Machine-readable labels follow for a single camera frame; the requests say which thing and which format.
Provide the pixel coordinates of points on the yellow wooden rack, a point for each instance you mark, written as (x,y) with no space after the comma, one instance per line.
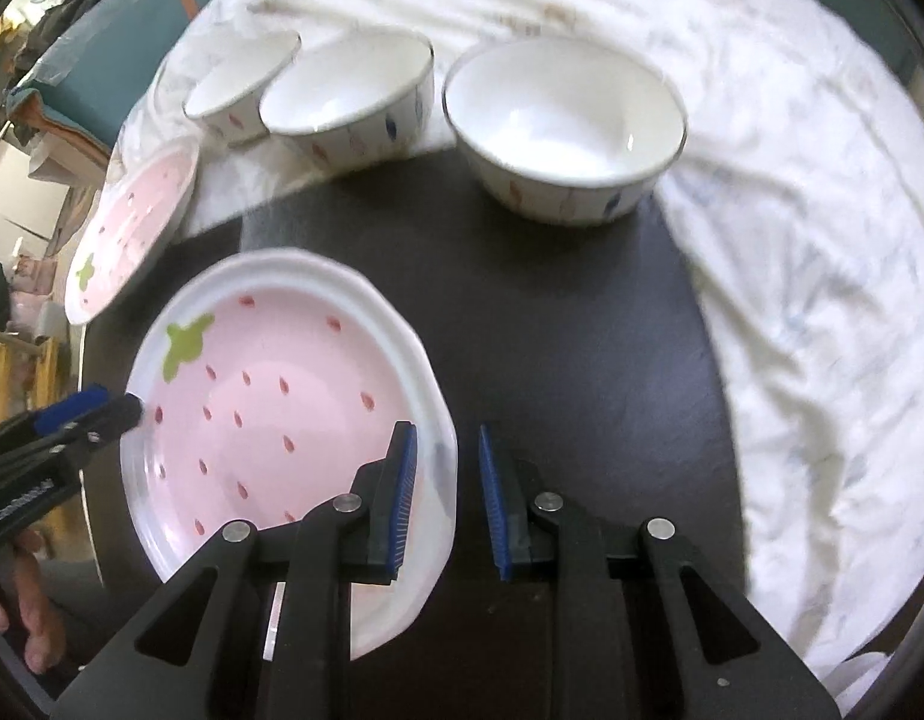
(49,371)

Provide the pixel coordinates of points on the pink strawberry plate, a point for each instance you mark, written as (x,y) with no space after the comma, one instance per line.
(132,232)
(282,405)

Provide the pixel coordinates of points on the white printed bedsheet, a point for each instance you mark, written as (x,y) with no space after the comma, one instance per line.
(807,240)

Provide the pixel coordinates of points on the person's left hand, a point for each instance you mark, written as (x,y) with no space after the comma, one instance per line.
(31,615)

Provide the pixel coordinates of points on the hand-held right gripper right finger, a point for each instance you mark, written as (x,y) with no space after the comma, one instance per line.
(496,502)

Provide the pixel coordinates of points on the medium white printed bowl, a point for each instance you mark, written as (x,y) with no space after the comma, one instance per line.
(342,90)

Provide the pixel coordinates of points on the small white printed bowl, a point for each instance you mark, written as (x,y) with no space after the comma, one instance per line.
(237,82)

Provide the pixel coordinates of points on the black mat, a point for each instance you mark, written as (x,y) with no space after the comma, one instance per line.
(582,315)

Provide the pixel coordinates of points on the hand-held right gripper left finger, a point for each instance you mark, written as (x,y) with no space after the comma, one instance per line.
(402,502)

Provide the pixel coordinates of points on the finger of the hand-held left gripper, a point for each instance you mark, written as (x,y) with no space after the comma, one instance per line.
(72,406)
(109,420)

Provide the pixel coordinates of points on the teal padded chair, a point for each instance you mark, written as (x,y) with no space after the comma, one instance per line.
(844,7)
(109,67)

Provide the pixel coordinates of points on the large white printed bowl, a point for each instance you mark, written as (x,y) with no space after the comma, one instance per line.
(559,120)

